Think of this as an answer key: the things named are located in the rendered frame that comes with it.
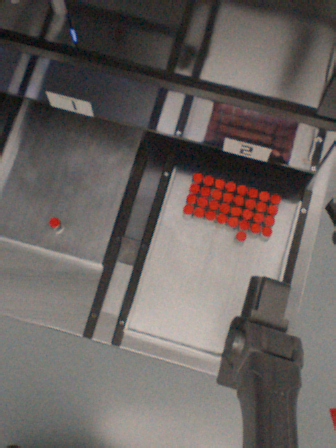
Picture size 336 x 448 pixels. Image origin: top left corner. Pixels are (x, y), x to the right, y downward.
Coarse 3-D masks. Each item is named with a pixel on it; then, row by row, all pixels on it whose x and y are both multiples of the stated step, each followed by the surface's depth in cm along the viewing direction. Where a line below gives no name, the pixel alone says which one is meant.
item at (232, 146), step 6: (228, 144) 119; (234, 144) 118; (240, 144) 117; (246, 144) 116; (228, 150) 121; (234, 150) 120; (258, 150) 117; (264, 150) 117; (270, 150) 116; (252, 156) 121; (258, 156) 120; (264, 156) 119
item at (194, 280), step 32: (160, 224) 129; (192, 224) 130; (288, 224) 130; (160, 256) 128; (192, 256) 128; (224, 256) 128; (256, 256) 128; (160, 288) 126; (192, 288) 126; (224, 288) 126; (128, 320) 121; (160, 320) 125; (192, 320) 125; (224, 320) 125
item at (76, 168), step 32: (32, 128) 135; (64, 128) 135; (96, 128) 135; (128, 128) 135; (0, 160) 130; (32, 160) 133; (64, 160) 133; (96, 160) 133; (128, 160) 133; (0, 192) 131; (32, 192) 131; (64, 192) 131; (96, 192) 131; (0, 224) 130; (32, 224) 129; (64, 224) 129; (96, 224) 130; (64, 256) 127; (96, 256) 128
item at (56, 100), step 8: (48, 96) 120; (56, 96) 119; (64, 96) 119; (56, 104) 123; (64, 104) 122; (72, 104) 121; (80, 104) 120; (88, 104) 119; (80, 112) 123; (88, 112) 122
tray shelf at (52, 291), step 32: (0, 128) 135; (160, 160) 133; (192, 160) 133; (224, 160) 133; (256, 160) 133; (288, 192) 131; (128, 224) 130; (0, 256) 128; (32, 256) 128; (0, 288) 126; (32, 288) 126; (64, 288) 126; (96, 288) 126; (32, 320) 125; (64, 320) 125; (160, 352) 123; (192, 352) 123
